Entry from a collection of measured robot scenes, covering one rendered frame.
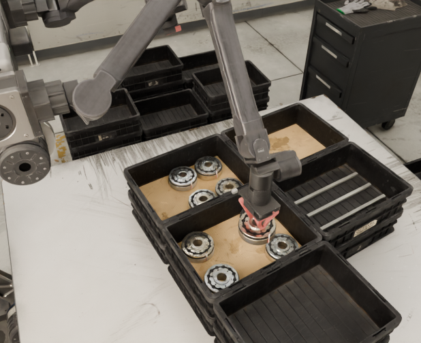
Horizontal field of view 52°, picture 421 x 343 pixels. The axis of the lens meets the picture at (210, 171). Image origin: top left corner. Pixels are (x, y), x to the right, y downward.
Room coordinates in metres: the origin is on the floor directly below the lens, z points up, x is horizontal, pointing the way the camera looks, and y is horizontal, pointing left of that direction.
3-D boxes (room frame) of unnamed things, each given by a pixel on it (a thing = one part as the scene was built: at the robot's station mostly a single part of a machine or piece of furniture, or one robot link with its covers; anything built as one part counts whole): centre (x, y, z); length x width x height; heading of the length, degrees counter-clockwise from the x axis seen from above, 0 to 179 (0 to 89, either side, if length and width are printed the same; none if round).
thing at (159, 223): (1.09, 0.06, 0.92); 0.40 x 0.30 x 0.02; 121
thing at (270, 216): (0.76, -0.13, 1.09); 0.07 x 0.07 x 0.09; 30
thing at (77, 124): (1.95, 0.61, 0.37); 0.40 x 0.30 x 0.45; 113
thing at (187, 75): (2.64, 0.03, 0.31); 0.40 x 0.30 x 0.34; 113
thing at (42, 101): (0.77, 0.34, 1.45); 0.09 x 0.08 x 0.12; 23
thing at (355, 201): (1.04, -0.44, 0.87); 0.40 x 0.30 x 0.11; 121
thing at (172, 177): (1.15, 0.10, 0.86); 0.10 x 0.10 x 0.01
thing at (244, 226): (0.77, -0.13, 1.04); 0.10 x 0.10 x 0.01
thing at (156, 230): (1.09, 0.06, 0.87); 0.40 x 0.30 x 0.11; 121
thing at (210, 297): (0.83, -0.09, 0.92); 0.40 x 0.30 x 0.02; 121
